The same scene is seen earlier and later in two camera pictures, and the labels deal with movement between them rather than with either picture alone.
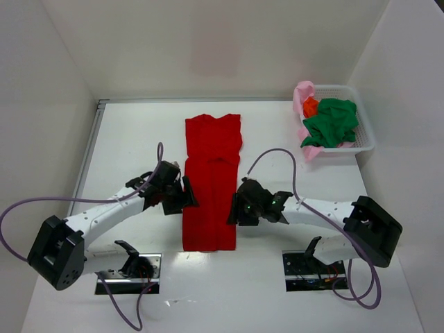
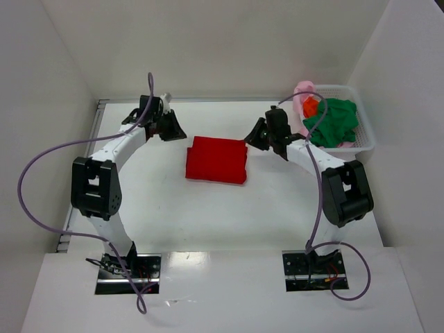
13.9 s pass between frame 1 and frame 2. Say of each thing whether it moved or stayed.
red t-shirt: moved
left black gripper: moved
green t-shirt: stayed
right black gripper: moved
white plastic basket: stayed
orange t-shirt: stayed
